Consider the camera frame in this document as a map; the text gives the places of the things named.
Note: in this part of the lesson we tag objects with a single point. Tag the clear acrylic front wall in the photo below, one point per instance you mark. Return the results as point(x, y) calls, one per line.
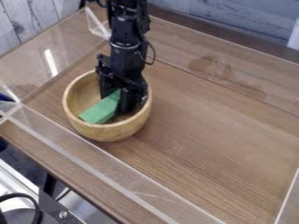
point(131, 182)

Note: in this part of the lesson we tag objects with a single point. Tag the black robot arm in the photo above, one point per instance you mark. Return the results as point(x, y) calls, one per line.
point(128, 22)

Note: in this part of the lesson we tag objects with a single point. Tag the brown wooden bowl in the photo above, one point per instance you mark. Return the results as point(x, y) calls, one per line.
point(80, 95)

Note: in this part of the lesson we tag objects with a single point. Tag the green rectangular block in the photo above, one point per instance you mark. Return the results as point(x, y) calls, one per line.
point(103, 110)

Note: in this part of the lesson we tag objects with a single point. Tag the black metal table leg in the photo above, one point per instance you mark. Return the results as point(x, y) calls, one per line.
point(50, 185)

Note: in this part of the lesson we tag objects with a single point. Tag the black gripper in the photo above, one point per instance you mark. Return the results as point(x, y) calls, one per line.
point(120, 71)

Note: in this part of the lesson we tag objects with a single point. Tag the clear acrylic corner bracket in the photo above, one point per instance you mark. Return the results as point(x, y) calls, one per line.
point(98, 27)

